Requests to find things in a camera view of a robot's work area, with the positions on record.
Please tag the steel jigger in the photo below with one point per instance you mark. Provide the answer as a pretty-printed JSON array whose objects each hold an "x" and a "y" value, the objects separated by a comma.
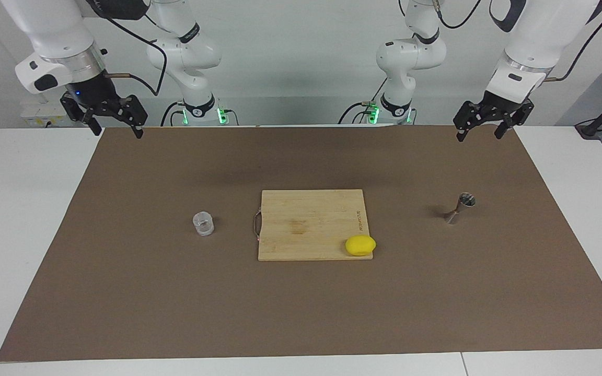
[{"x": 456, "y": 214}]

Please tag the brown table mat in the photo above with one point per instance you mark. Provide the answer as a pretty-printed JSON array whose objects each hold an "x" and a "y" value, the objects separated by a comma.
[{"x": 301, "y": 313}]

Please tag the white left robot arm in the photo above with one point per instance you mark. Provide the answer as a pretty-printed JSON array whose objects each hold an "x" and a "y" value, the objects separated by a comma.
[{"x": 541, "y": 26}]

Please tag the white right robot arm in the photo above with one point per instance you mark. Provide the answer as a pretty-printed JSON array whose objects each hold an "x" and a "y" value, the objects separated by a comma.
[{"x": 50, "y": 31}]

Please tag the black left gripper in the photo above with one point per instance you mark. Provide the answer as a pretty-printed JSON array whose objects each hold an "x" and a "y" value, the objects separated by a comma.
[{"x": 499, "y": 104}]

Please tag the bamboo cutting board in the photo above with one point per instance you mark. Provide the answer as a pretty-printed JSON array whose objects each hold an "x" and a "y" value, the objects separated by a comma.
[{"x": 311, "y": 224}]

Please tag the yellow lemon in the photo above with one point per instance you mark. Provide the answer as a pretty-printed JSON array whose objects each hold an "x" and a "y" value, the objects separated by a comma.
[{"x": 360, "y": 245}]

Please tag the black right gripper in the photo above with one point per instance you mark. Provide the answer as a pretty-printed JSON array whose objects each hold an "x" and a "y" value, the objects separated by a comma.
[{"x": 92, "y": 91}]

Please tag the clear glass cup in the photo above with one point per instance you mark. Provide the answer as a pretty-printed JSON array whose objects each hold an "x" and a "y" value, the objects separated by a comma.
[{"x": 203, "y": 223}]

